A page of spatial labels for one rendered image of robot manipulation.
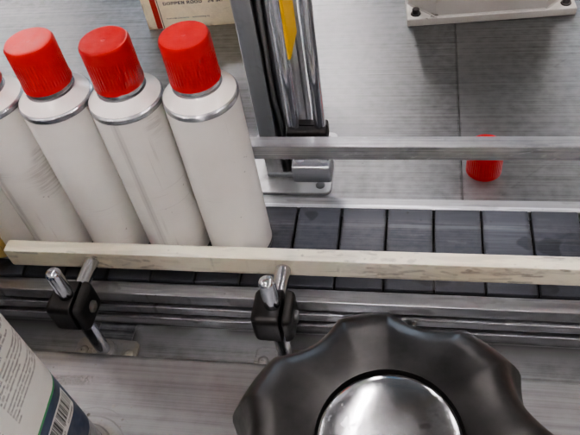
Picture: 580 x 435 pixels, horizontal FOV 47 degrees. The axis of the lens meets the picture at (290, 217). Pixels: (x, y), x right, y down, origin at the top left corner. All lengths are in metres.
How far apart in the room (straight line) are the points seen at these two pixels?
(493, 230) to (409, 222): 0.07
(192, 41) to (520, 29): 0.52
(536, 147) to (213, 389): 0.29
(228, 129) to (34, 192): 0.17
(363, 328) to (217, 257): 0.36
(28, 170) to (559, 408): 0.41
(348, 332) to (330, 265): 0.34
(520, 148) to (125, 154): 0.28
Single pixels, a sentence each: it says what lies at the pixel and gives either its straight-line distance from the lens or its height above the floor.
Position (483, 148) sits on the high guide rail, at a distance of 0.51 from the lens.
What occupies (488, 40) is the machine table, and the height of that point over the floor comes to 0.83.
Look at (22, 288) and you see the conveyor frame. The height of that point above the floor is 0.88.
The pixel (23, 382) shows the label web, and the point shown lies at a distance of 0.38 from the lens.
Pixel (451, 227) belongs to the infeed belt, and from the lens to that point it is 0.56.
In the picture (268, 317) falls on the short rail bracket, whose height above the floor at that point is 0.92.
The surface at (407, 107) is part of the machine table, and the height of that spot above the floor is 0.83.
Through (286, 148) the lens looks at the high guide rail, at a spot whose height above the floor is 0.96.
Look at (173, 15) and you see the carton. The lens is 0.92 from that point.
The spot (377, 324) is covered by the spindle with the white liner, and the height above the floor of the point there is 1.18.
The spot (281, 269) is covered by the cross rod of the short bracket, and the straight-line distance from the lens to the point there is 0.50.
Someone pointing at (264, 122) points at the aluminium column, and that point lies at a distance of 0.62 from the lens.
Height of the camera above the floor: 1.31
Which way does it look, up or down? 49 degrees down
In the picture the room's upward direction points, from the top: 11 degrees counter-clockwise
